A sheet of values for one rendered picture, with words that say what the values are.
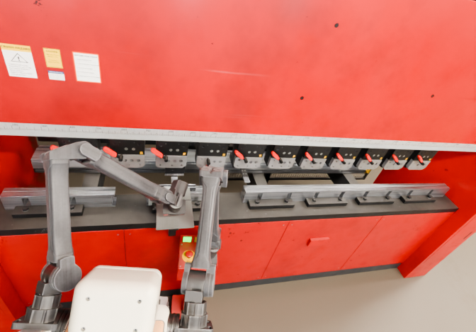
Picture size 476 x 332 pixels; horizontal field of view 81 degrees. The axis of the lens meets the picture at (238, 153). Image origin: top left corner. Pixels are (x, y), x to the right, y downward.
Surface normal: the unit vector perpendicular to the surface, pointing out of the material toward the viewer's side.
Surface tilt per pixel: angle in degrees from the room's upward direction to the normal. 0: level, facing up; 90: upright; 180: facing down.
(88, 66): 90
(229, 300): 0
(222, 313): 0
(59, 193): 53
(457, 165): 90
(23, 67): 90
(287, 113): 90
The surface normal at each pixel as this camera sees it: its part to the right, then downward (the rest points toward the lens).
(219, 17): 0.22, 0.63
